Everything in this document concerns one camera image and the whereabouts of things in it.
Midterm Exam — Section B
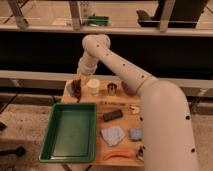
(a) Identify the blue sponge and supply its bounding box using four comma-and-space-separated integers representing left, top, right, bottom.
129, 128, 142, 141

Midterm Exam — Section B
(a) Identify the blue plastic cup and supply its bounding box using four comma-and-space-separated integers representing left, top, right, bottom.
66, 83, 74, 97

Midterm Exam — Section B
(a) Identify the green plastic tray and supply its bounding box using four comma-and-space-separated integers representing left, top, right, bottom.
39, 103, 96, 163

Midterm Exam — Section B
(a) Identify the purple bowl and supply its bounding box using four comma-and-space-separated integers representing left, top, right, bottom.
121, 81, 134, 96

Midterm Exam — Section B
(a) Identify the green box on shelf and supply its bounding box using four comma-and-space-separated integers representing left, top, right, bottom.
86, 16, 109, 26

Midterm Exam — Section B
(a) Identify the black metal brush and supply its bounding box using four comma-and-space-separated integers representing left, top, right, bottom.
136, 146, 144, 161

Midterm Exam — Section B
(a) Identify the white plastic cup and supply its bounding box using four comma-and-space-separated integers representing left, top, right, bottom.
87, 79, 100, 95

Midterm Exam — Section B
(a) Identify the thin brown stick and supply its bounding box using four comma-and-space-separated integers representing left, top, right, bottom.
100, 101, 126, 106

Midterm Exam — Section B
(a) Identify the wooden table board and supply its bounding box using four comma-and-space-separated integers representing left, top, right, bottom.
60, 79, 146, 168

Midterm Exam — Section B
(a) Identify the black rectangular block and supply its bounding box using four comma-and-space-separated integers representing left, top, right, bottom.
103, 110, 123, 122

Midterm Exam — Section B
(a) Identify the small metal cup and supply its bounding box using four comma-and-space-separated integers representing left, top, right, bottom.
107, 83, 117, 95

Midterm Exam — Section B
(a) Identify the dark red grape bunch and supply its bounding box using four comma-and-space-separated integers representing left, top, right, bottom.
71, 79, 81, 101

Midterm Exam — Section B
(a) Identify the banana peel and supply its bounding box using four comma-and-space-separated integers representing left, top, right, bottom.
129, 105, 140, 114

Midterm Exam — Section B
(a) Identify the orange carrot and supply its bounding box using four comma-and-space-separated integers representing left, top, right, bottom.
103, 150, 132, 160

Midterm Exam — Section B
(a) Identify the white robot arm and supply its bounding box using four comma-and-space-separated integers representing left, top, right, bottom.
78, 34, 199, 171

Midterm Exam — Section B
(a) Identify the light blue cloth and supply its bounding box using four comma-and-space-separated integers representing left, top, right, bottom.
101, 126, 125, 147

